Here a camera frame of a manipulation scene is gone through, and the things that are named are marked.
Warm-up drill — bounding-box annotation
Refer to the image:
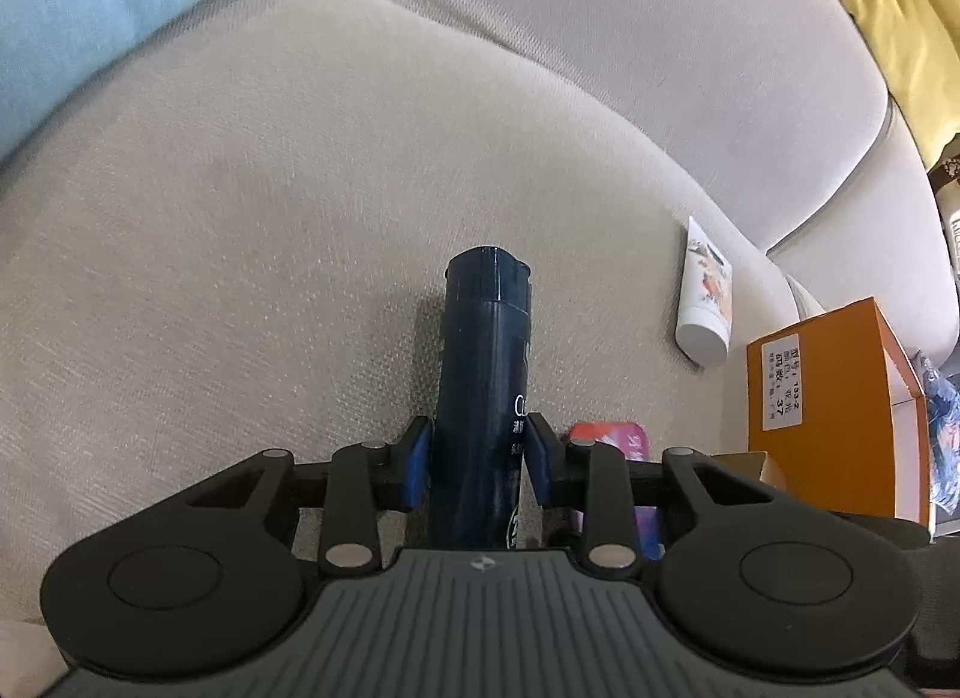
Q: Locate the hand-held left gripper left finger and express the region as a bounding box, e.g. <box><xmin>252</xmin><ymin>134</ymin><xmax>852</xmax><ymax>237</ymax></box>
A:
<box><xmin>184</xmin><ymin>417</ymin><xmax>434</xmax><ymax>573</ymax></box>

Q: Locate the orange cardboard box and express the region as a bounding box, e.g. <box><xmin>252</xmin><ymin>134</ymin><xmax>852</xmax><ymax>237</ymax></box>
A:
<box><xmin>745</xmin><ymin>297</ymin><xmax>935</xmax><ymax>523</ymax></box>

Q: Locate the white printed tube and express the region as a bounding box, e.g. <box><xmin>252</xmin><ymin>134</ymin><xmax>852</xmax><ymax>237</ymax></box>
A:
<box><xmin>675</xmin><ymin>214</ymin><xmax>734</xmax><ymax>368</ymax></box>

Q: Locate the dark blue bottle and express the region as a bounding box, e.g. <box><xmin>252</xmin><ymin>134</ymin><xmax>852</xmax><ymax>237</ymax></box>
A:
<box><xmin>429</xmin><ymin>246</ymin><xmax>535</xmax><ymax>553</ymax></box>

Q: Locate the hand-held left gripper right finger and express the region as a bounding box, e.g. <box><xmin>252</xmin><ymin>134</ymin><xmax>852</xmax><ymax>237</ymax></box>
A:
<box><xmin>525</xmin><ymin>413</ymin><xmax>800</xmax><ymax>571</ymax></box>

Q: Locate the small tan carton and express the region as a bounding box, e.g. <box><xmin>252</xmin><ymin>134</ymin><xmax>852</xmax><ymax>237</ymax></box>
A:
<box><xmin>709</xmin><ymin>450</ymin><xmax>788</xmax><ymax>493</ymax></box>

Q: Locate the yellow cloth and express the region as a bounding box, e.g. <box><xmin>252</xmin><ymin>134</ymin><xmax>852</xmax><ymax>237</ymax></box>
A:
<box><xmin>815</xmin><ymin>0</ymin><xmax>960</xmax><ymax>175</ymax></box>

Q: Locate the blue crinkled packet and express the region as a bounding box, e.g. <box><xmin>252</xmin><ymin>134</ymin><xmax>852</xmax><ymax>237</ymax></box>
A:
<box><xmin>919</xmin><ymin>353</ymin><xmax>960</xmax><ymax>519</ymax></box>

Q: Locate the light blue cushion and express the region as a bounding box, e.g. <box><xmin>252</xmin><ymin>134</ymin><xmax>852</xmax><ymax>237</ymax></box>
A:
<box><xmin>0</xmin><ymin>0</ymin><xmax>282</xmax><ymax>163</ymax></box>

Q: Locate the pink purple packet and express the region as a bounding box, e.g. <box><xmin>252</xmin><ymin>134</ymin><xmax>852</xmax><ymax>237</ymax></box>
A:
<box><xmin>566</xmin><ymin>420</ymin><xmax>668</xmax><ymax>564</ymax></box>

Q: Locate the brown printed bag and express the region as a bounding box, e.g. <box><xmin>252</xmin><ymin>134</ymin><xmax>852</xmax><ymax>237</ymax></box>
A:
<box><xmin>928</xmin><ymin>136</ymin><xmax>960</xmax><ymax>272</ymax></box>

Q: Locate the beige sofa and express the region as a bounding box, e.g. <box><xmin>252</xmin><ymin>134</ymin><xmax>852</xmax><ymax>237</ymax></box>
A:
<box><xmin>0</xmin><ymin>0</ymin><xmax>960</xmax><ymax>669</ymax></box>

